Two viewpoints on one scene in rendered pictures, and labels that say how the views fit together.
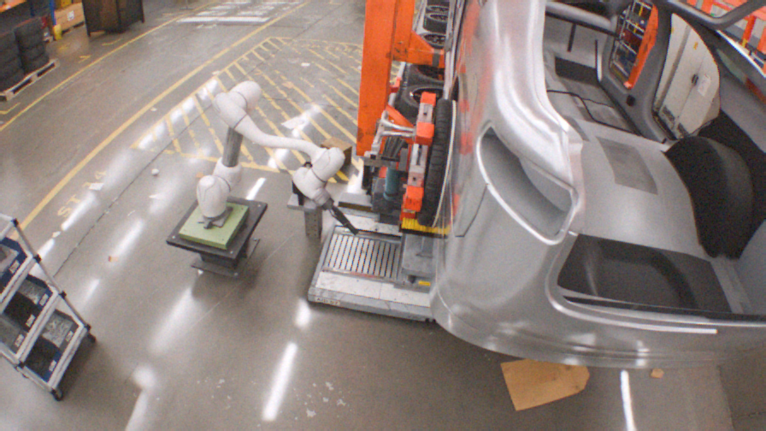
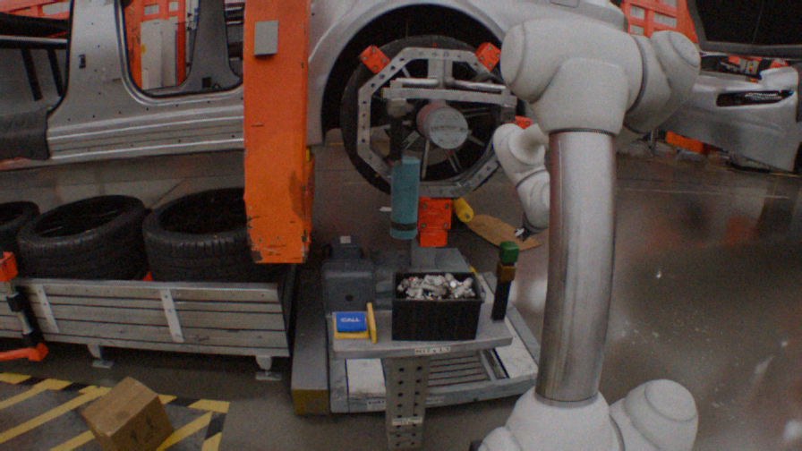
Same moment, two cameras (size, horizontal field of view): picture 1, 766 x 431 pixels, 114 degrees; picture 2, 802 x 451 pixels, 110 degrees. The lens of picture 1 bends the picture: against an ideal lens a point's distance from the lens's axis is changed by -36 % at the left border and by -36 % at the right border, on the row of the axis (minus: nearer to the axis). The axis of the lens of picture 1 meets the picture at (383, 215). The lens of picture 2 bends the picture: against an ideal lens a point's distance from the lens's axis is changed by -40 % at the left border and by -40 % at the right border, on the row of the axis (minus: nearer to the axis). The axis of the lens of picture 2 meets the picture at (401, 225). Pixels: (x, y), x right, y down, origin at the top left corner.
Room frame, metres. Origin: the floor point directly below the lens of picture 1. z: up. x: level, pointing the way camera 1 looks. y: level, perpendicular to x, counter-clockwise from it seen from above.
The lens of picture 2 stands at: (2.11, 1.32, 1.06)
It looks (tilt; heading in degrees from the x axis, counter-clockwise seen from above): 22 degrees down; 258
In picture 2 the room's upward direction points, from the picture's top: 2 degrees clockwise
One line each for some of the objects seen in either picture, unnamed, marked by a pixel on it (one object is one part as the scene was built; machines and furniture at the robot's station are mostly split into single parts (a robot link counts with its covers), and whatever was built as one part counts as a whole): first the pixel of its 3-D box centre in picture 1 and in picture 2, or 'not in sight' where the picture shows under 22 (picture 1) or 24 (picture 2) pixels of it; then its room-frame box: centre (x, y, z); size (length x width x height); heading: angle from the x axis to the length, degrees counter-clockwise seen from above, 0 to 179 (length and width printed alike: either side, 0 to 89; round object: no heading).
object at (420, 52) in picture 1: (433, 49); not in sight; (4.11, -0.31, 0.69); 0.52 x 0.17 x 0.35; 86
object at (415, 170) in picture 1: (417, 159); (436, 121); (1.67, -0.14, 0.85); 0.54 x 0.07 x 0.54; 176
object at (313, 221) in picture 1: (313, 209); (405, 394); (1.89, 0.47, 0.21); 0.10 x 0.10 x 0.42; 86
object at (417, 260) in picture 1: (432, 237); (421, 242); (1.66, -0.31, 0.32); 0.40 x 0.30 x 0.28; 176
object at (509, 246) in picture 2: not in sight; (508, 251); (1.66, 0.48, 0.64); 0.04 x 0.04 x 0.04; 86
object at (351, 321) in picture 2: not in sight; (350, 323); (2.03, 0.46, 0.47); 0.07 x 0.07 x 0.02; 86
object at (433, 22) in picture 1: (442, 23); not in sight; (6.71, -0.59, 0.39); 0.66 x 0.66 x 0.24
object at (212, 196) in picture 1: (210, 193); (645, 438); (1.59, 1.02, 0.51); 0.18 x 0.16 x 0.22; 172
